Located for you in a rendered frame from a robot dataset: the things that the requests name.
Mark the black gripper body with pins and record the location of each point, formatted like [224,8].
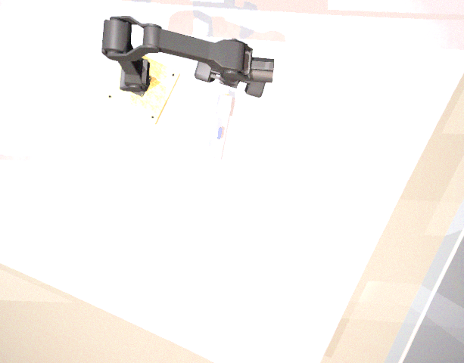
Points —
[203,72]

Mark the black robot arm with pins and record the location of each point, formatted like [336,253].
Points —
[231,58]

